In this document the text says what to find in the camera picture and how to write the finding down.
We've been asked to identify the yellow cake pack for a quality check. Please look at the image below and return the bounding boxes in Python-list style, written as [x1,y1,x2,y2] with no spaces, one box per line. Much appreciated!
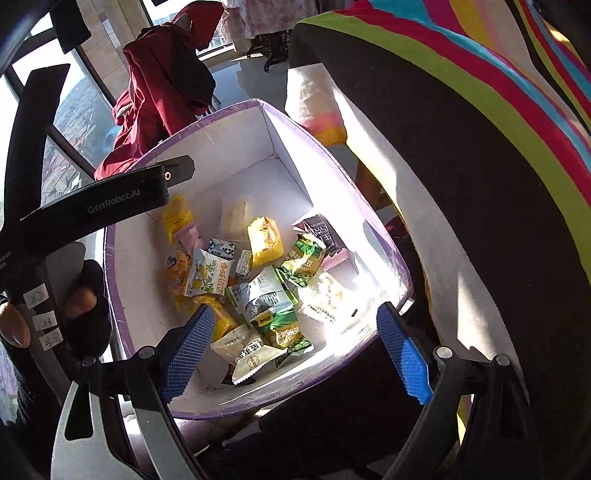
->
[174,294,239,342]
[165,250,190,296]
[247,217,284,268]

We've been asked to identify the striped colourful tablecloth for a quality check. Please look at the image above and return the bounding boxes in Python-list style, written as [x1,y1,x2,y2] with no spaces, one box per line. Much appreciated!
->
[286,1,590,479]

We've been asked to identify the left gloved hand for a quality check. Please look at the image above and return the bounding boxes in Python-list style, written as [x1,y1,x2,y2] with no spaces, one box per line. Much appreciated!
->
[0,258,113,358]

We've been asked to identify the white orange snack bag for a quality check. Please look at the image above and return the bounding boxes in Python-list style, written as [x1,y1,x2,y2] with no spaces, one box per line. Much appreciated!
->
[225,265,297,322]

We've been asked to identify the white red-logo pastry pack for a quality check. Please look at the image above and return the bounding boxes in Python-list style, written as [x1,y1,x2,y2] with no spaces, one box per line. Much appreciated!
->
[211,325,287,385]

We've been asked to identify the yellow muffin pack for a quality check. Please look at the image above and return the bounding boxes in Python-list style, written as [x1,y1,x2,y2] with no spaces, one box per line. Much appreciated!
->
[161,195,193,245]

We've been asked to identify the white purple storage box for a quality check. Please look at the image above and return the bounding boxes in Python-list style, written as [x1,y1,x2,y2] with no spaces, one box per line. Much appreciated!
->
[104,100,412,419]

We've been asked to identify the small blue white candy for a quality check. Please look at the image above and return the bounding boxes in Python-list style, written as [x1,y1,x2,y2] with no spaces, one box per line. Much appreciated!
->
[207,238,236,260]

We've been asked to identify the pink wafer wrapper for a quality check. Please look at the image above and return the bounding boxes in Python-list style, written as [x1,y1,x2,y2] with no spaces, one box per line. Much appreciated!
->
[173,223,205,255]

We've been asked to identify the clear beige pastry pack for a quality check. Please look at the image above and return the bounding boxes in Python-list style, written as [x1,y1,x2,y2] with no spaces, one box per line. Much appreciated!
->
[297,271,370,333]

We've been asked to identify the green pea snack bag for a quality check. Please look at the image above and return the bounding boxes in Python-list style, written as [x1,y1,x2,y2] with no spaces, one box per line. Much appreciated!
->
[277,233,327,287]
[249,307,314,368]

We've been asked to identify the red jacket on chair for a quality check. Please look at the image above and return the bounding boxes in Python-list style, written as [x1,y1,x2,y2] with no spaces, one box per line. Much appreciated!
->
[94,1,224,180]

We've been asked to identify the yellow cake pack front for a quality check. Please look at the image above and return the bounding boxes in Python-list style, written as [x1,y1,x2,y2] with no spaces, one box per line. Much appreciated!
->
[174,294,239,342]

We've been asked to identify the white green lemon snack bag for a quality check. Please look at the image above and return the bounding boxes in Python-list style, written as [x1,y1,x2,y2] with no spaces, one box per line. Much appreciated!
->
[183,247,233,297]

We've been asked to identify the translucent white pastry pack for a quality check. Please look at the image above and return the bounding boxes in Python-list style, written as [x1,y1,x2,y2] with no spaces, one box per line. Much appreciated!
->
[219,196,252,242]

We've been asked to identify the floral covered side table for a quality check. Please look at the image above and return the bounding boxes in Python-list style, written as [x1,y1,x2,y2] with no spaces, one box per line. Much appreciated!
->
[219,1,318,73]

